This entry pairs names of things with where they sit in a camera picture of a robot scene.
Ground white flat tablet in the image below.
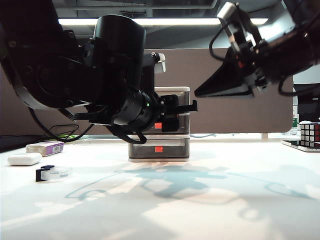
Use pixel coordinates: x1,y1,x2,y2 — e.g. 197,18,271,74
281,140,320,153

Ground transparent tape black dispenser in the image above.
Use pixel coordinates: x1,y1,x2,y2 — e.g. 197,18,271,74
35,164,75,183

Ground brown desk partition panel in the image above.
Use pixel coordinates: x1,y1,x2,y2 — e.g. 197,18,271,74
0,47,294,137

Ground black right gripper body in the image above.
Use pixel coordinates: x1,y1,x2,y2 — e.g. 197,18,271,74
229,29,273,95

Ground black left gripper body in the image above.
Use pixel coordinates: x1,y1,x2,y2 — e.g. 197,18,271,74
177,99,199,113

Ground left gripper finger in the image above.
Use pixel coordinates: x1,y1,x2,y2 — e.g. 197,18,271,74
159,94,180,133

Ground green cable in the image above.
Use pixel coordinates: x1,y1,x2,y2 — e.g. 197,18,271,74
56,134,76,145

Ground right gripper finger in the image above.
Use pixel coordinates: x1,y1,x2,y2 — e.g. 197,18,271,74
199,93,255,99
194,47,253,96

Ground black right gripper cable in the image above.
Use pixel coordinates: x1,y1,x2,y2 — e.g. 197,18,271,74
278,72,301,97

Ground purple white eraser box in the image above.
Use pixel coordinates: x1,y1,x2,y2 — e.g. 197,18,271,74
25,141,65,158

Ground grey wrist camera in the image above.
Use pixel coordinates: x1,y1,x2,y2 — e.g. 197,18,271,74
149,51,167,75
216,1,251,33

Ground black Rubik's cube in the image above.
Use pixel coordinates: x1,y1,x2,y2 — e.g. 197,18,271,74
298,120,320,148

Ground white drawer cabinet frame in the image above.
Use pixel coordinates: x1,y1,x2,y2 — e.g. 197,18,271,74
128,86,191,163

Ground black table cable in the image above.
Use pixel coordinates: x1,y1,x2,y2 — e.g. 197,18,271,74
43,124,80,145

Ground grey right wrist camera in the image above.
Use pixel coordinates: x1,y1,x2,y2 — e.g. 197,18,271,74
216,1,251,33

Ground long ceiling light strip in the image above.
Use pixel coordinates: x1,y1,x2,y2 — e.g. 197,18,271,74
57,17,269,26

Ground black office chair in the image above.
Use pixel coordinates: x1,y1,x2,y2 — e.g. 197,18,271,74
293,83,320,123

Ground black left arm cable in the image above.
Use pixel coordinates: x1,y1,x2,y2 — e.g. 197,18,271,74
106,122,148,146

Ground black right camera cable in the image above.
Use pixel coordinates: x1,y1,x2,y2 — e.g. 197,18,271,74
209,21,237,61

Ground white earbuds case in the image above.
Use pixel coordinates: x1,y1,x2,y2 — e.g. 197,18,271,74
7,152,43,167

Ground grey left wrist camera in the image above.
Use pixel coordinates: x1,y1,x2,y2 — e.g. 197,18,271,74
149,51,167,75

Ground plastic bottle green label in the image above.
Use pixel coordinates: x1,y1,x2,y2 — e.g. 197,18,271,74
291,96,300,137

